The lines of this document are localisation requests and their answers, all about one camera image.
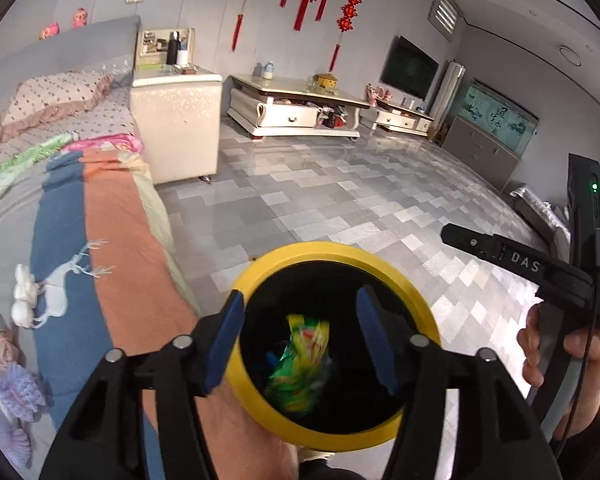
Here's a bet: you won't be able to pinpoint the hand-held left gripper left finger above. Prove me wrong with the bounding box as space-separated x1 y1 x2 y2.
39 290 246 480

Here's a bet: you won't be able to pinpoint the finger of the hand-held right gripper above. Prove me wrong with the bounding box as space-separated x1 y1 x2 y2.
441 223 501 261

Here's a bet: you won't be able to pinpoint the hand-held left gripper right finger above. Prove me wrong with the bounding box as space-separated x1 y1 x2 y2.
356 285 563 480

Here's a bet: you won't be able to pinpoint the yellow round trash bin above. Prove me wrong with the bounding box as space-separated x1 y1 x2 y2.
225 241 442 453

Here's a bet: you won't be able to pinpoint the white tissue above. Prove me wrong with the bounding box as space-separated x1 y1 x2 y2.
10 263 47 330

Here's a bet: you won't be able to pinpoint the lavender crocheted cloth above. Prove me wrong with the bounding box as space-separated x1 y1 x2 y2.
0 402 33 470
0 362 48 423

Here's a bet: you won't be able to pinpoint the person's right forearm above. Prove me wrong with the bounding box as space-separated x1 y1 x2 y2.
555 395 600 461

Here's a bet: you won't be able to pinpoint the person's right hand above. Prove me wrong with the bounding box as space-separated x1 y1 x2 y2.
517 305 600 443

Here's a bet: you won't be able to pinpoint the silver foil mat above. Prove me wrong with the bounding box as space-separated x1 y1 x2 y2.
510 185 573 251

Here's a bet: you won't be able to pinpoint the green yellow snack wrapper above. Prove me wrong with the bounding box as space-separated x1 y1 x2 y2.
262 314 333 416

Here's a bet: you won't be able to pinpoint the grey fish tank cabinet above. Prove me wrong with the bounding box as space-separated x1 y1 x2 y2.
441 116 523 193

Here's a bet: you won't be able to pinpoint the bed with colourful blanket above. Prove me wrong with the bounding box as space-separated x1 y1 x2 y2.
0 149 301 480

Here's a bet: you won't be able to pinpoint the glass fish tank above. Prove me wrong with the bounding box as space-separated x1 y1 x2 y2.
455 79 540 156

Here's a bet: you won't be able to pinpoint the white television cabinet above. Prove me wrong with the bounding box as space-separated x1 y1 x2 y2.
359 99 436 136

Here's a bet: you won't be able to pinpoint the person's dark pants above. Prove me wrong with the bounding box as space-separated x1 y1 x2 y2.
300 452 386 480

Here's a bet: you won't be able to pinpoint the white standing air conditioner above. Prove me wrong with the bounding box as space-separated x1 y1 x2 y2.
427 60 467 133

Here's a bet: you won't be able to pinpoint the pink figurine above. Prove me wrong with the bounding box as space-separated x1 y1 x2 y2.
365 82 393 106

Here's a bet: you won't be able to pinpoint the red black items under table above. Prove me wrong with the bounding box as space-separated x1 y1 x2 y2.
317 105 351 130

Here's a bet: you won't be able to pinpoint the white coffee table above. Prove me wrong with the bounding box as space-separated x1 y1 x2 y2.
226 74 372 141

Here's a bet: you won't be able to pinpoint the white nightstand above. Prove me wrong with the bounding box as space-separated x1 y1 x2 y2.
129 65 224 186

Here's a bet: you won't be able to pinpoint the pink floral quilt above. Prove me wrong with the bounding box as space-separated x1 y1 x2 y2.
62 132 146 156

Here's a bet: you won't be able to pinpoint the grey dotted bedsheet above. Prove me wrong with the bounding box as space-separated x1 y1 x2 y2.
0 85 141 161

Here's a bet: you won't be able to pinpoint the green patterned quilt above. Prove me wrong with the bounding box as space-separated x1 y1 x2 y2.
0 132 81 221

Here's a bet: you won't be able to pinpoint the white desktop shelf organizer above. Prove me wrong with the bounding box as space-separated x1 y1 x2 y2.
136 27 197 68

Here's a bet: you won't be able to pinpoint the grey bed headboard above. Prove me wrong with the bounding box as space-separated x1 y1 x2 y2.
0 15 142 111

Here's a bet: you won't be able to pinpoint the black cable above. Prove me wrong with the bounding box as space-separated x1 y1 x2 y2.
550 230 600 443

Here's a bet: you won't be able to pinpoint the black wall television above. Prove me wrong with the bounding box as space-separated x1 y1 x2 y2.
380 35 440 102

